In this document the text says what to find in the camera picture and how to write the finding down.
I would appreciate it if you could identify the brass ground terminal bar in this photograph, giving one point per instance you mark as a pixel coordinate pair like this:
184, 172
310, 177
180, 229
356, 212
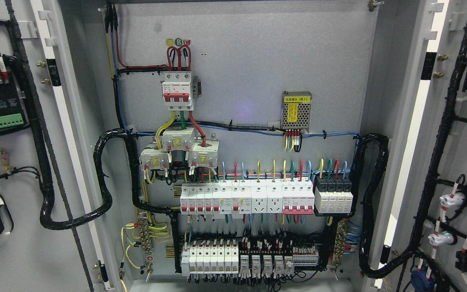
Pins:
340, 243

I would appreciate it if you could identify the metal mesh power supply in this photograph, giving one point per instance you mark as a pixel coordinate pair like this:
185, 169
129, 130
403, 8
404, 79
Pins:
296, 108

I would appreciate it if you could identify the lower relay terminal row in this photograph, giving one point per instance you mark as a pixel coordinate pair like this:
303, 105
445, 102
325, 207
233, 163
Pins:
275, 257

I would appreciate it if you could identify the red main circuit breaker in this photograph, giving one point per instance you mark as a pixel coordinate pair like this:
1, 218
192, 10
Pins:
177, 90

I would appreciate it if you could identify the white current transformers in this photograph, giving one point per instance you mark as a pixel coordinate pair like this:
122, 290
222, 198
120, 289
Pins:
179, 144

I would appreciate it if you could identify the white socket breaker row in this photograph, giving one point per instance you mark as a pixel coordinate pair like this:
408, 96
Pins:
238, 198

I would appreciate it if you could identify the white lower breaker row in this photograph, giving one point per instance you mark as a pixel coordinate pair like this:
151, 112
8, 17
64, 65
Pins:
210, 257

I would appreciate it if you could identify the black white surge protector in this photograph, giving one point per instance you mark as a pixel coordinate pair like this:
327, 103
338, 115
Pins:
333, 197

